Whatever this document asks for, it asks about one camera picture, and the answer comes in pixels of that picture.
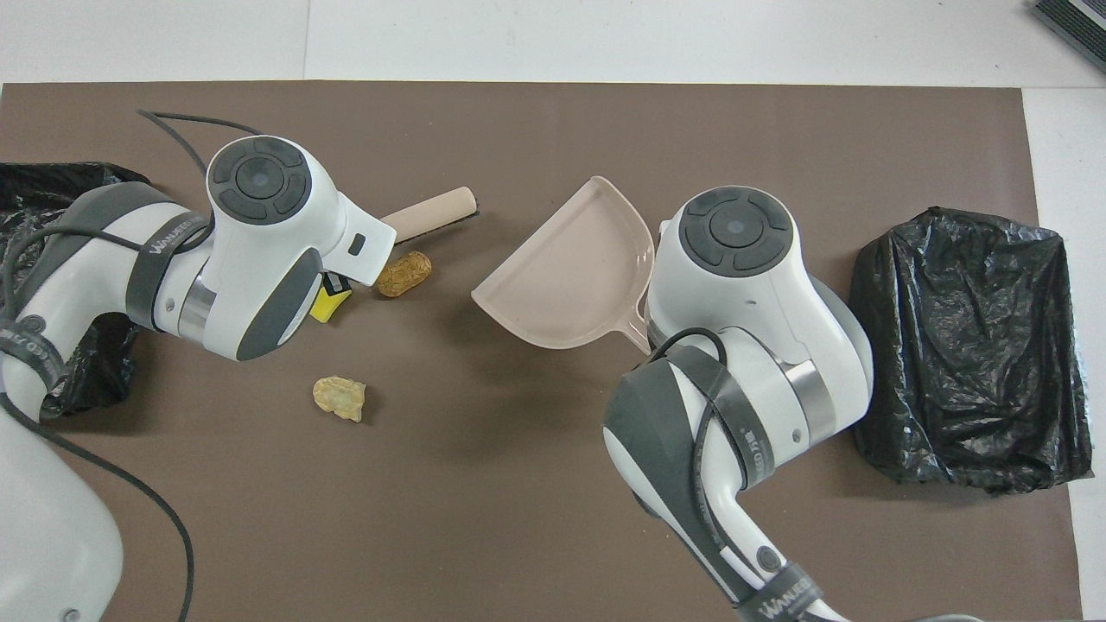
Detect brown potato shaped piece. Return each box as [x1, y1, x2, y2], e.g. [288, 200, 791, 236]
[378, 251, 433, 299]

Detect black bag lined bin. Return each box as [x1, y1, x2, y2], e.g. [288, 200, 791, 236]
[847, 206, 1095, 496]

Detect black bag bin pink spot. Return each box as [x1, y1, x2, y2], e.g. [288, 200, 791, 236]
[0, 162, 152, 420]

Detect beige hand brush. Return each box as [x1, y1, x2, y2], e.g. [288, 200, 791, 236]
[380, 187, 479, 244]

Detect beige plastic dustpan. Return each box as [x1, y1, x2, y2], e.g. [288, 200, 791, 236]
[471, 175, 655, 355]

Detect right arm black gripper cable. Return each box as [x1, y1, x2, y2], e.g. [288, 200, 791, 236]
[648, 327, 779, 610]

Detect pale foam piece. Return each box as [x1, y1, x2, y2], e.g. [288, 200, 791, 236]
[312, 375, 367, 423]

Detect arm black gripper cable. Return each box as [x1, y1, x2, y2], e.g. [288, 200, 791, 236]
[648, 327, 779, 610]
[0, 110, 264, 622]

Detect grey ribbed device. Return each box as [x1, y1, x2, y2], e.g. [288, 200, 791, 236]
[1031, 0, 1106, 74]

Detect left arm black gripper cable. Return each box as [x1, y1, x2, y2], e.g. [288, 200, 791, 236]
[0, 110, 264, 622]

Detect yellow sponge piece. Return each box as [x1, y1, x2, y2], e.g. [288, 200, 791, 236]
[309, 272, 353, 324]

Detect brown table mat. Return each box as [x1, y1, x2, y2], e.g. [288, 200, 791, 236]
[0, 81, 1084, 622]

